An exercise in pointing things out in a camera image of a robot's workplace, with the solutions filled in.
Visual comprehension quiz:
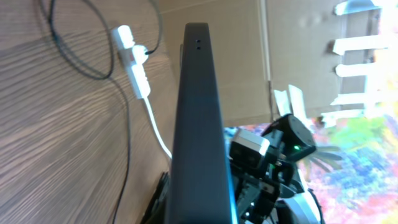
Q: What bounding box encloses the black USB charging cable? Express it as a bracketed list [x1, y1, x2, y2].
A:
[39, 0, 164, 224]

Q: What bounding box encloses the Samsung Galaxy smartphone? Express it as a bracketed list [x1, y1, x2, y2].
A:
[165, 23, 238, 223]

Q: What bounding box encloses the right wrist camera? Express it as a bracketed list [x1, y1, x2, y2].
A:
[229, 129, 270, 169]

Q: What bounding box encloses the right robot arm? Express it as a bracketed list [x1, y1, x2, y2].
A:
[228, 114, 324, 224]

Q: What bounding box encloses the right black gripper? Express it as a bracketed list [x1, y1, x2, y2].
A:
[229, 159, 295, 223]

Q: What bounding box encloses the white power strip cord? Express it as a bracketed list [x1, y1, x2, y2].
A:
[142, 96, 174, 160]

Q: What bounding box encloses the white USB charger plug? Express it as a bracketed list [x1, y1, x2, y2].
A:
[132, 45, 149, 64]

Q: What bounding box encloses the white power strip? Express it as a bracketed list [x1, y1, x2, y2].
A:
[112, 25, 150, 99]

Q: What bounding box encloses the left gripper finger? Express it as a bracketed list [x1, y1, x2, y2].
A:
[140, 172, 170, 224]

